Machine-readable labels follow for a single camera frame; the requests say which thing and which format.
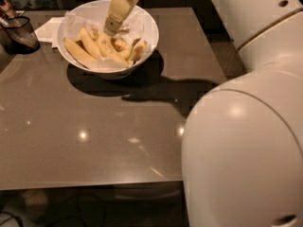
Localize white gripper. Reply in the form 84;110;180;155
104;0;138;34

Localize curved yellow banana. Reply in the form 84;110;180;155
98;31;128;67

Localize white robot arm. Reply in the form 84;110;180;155
182;0;303;227

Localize small banana behind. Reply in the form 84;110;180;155
111;38;130;52

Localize right brownish banana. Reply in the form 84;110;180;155
119;38;147;62

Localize white bowl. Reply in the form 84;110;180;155
56;0;160;80

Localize white paper bowl liner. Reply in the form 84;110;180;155
60;9;152;72

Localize left yellow banana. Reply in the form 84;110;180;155
63;38;95;61

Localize white paper sheets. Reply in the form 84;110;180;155
35;17;63;48

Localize black mesh basket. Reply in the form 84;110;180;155
0;16;40;54

